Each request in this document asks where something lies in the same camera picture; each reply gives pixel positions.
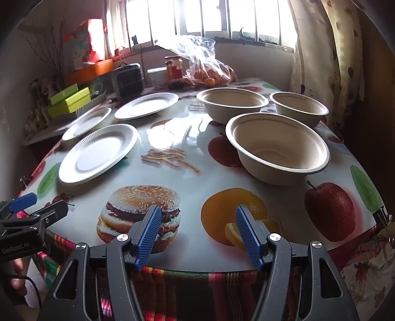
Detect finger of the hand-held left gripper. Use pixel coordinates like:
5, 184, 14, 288
0, 193, 38, 214
28, 200, 69, 229

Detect beige paper bowl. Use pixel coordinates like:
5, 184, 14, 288
197, 88, 269, 125
269, 92, 330, 129
225, 113, 331, 186

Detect glass jar with red lid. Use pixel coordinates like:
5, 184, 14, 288
164, 56, 186, 90

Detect white foam plate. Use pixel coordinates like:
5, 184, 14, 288
115, 93, 180, 120
62, 107, 112, 142
58, 124, 139, 186

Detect clear plastic bag of oranges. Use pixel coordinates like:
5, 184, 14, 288
157, 35, 238, 87

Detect black binder clip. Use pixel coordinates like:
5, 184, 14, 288
373, 206, 393, 229

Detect floral cloth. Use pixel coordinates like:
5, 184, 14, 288
339, 244, 395, 321

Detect plaid cloth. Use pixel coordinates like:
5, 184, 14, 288
19, 228, 380, 321

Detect grey corrugated tray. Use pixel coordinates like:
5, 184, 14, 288
74, 91, 107, 117

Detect grey metal tray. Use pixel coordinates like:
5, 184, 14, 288
23, 123, 66, 146

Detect lime green box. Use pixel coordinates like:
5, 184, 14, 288
48, 88, 92, 119

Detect white plastic tub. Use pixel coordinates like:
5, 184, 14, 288
147, 67, 169, 90

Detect fruit print tablecloth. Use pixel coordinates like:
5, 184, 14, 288
19, 77, 387, 273

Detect orange box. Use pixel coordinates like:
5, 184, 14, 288
67, 59, 114, 86

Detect red gift bag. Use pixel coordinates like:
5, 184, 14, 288
63, 19, 107, 70

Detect patterned beige curtain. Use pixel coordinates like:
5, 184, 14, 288
288, 0, 365, 131

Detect person's left hand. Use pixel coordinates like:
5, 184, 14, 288
8, 259, 30, 298

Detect window with metal bars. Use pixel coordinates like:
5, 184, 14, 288
123, 0, 297, 50

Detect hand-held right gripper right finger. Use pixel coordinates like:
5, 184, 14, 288
235, 204, 360, 321

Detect small grey space heater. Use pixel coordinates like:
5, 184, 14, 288
112, 62, 146, 98

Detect olive green box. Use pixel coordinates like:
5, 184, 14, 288
49, 84, 79, 105

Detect dried branches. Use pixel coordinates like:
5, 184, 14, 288
21, 15, 67, 81

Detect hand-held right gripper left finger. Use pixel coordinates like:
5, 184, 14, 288
37, 205, 163, 321

